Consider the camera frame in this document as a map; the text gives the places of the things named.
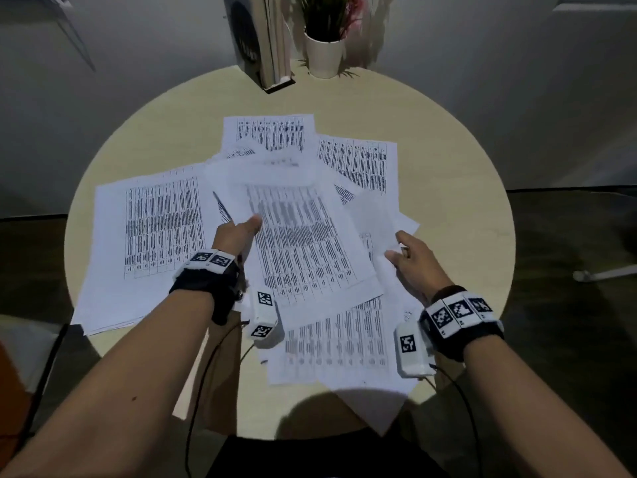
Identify person's right hand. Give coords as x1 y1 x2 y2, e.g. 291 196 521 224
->
384 230 455 304

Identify person's left hand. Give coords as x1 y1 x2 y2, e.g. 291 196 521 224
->
211 214 263 267

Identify printed paper sheet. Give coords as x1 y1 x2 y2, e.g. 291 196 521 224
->
346 189 421 314
204 153 385 332

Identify printed papers pile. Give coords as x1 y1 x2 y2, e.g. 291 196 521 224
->
211 114 434 436

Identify printed paper sheets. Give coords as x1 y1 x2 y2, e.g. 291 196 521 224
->
71 163 222 338

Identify person's right forearm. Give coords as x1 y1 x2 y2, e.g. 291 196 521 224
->
462 333 633 478

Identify person's left forearm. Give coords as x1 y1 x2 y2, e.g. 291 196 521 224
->
0 288 215 478

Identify round beige table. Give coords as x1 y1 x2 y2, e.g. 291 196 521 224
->
63 59 517 441

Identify black left wristband with markers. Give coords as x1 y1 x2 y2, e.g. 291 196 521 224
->
169 248 248 327

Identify black wristband with markers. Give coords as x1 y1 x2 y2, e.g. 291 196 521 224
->
169 248 248 327
419 285 505 363

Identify black right wristband with markers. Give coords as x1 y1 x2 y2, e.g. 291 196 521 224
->
419 285 505 363

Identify black bookend base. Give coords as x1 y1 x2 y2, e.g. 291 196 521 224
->
263 76 297 94

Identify white plastic tube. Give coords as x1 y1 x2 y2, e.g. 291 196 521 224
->
572 265 637 283

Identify white plant pot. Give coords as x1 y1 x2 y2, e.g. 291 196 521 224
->
303 32 347 79

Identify cream upright book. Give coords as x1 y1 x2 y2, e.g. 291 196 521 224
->
261 0 295 85

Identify green artificial plant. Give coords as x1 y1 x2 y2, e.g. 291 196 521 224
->
296 0 359 43

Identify orange and white chair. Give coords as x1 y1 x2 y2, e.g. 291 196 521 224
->
0 315 70 459

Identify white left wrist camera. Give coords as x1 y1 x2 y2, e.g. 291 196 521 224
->
247 288 281 342

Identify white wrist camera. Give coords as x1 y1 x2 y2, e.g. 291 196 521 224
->
247 288 281 342
393 321 438 379

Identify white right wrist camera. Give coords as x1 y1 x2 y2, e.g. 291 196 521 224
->
393 321 438 379

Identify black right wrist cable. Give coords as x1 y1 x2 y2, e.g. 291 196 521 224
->
430 364 484 478

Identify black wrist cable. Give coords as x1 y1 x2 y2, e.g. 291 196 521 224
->
430 364 484 478
184 321 257 478

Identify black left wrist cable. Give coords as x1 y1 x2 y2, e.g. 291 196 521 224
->
184 321 257 478

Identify grey window frame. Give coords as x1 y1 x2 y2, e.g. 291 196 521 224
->
0 0 96 73

